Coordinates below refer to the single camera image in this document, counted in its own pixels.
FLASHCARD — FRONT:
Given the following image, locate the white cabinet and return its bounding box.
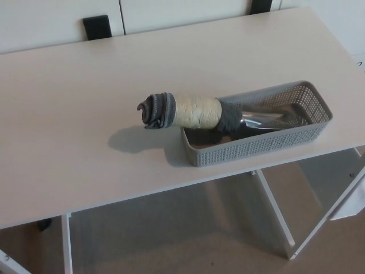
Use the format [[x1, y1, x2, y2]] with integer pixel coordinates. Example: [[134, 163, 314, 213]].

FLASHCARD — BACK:
[[0, 0, 365, 55]]

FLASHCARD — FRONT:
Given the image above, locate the black cabinet handle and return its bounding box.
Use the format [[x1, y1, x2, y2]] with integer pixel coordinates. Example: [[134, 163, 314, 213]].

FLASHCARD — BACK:
[[249, 0, 273, 15], [82, 14, 113, 41]]

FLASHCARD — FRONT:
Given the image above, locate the grey perforated plastic basket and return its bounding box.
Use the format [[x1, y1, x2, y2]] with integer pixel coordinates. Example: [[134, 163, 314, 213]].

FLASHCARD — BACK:
[[180, 80, 334, 169]]

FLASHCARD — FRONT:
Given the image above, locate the white desk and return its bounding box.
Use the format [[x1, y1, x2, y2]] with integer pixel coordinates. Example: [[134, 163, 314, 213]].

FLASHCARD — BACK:
[[0, 6, 365, 274]]

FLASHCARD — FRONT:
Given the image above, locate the clear plastic document pouch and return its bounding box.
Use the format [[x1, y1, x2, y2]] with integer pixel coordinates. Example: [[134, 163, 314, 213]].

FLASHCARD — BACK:
[[330, 196, 365, 221]]

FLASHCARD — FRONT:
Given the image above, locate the metal trowel with handle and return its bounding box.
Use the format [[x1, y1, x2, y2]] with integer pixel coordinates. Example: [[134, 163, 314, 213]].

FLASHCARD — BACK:
[[136, 91, 298, 135]]

